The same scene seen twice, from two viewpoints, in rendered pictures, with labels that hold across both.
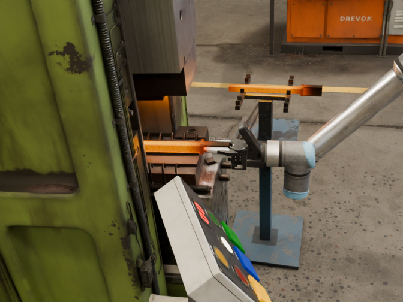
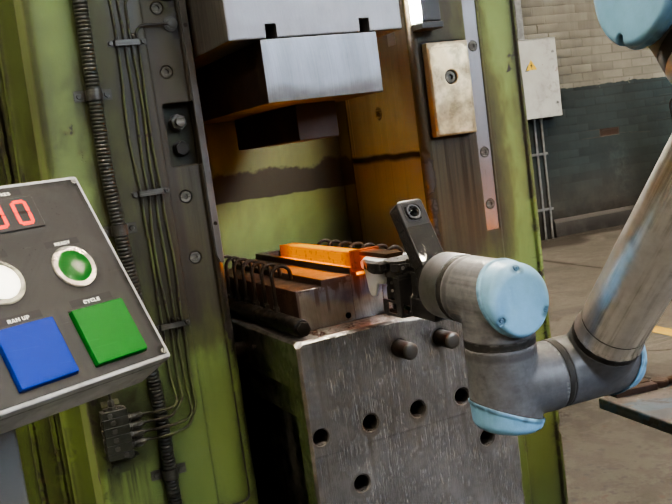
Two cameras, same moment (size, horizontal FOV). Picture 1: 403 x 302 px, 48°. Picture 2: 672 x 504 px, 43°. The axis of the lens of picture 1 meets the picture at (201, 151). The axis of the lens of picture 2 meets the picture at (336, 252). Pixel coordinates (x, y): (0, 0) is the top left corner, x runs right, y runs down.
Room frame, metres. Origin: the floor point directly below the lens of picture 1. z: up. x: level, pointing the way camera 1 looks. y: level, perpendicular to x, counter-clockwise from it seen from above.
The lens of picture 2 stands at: (0.50, -1.06, 1.19)
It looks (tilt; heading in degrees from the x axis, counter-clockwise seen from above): 7 degrees down; 53
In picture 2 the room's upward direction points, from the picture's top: 8 degrees counter-clockwise
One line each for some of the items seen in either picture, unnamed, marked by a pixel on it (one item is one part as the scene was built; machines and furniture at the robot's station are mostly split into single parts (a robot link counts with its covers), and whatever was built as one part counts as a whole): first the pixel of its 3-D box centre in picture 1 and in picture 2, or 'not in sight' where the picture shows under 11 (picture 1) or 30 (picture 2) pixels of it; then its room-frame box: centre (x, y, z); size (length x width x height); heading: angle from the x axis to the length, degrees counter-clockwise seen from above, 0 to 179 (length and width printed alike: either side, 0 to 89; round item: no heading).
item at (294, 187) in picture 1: (296, 179); (510, 380); (1.30, -0.33, 0.87); 0.12 x 0.09 x 0.12; 163
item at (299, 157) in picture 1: (297, 155); (492, 296); (1.29, -0.33, 0.98); 0.12 x 0.09 x 0.10; 79
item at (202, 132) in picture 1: (192, 138); not in sight; (1.52, 0.03, 0.95); 0.12 x 0.08 x 0.06; 78
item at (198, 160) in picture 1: (143, 161); (301, 282); (1.38, 0.21, 0.96); 0.42 x 0.20 x 0.09; 78
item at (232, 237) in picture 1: (231, 238); (107, 332); (0.90, -0.06, 1.01); 0.07 x 0.05 x 0.07; 13
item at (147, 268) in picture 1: (146, 271); (122, 431); (0.99, 0.20, 0.80); 0.06 x 0.03 x 0.14; 168
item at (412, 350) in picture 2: (224, 177); (405, 349); (1.35, -0.08, 0.87); 0.04 x 0.03 x 0.03; 78
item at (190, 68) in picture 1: (126, 68); (273, 83); (1.38, 0.21, 1.32); 0.42 x 0.20 x 0.10; 78
